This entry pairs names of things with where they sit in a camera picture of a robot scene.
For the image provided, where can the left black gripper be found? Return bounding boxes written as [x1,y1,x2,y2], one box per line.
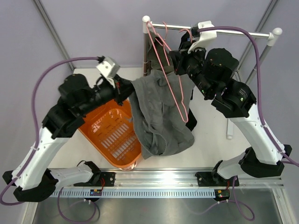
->
[78,73,138,116]

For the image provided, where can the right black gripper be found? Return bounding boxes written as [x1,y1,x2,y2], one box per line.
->
[170,40,214,98]

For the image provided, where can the grey shorts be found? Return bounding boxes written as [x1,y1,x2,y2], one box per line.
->
[129,70,195,160]

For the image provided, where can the pink wire hanger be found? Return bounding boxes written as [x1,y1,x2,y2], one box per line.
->
[146,21,192,123]
[151,27,173,73]

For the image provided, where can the black shorts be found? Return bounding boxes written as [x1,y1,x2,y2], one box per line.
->
[186,79,198,131]

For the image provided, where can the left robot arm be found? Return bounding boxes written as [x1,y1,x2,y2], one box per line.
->
[0,74,134,206]

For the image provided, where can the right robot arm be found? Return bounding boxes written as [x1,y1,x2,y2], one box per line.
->
[170,33,292,186]

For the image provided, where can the olive green shorts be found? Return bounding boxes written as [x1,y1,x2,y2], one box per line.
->
[143,31,178,77]

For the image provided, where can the orange plastic laundry basket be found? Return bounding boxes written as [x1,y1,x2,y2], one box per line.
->
[79,99,142,170]

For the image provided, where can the white metal clothes rack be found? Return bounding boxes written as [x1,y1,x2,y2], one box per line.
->
[142,15,283,140]

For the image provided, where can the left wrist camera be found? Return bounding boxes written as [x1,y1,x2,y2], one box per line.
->
[96,56,120,89]

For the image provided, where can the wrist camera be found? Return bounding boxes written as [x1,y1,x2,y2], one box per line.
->
[96,56,120,89]
[188,21,217,54]

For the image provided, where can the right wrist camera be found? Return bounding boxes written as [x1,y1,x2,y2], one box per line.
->
[188,21,217,54]

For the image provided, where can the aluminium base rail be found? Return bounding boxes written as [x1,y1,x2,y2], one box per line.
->
[103,168,284,189]

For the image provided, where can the white slotted cable duct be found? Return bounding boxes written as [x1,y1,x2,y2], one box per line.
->
[51,188,216,198]

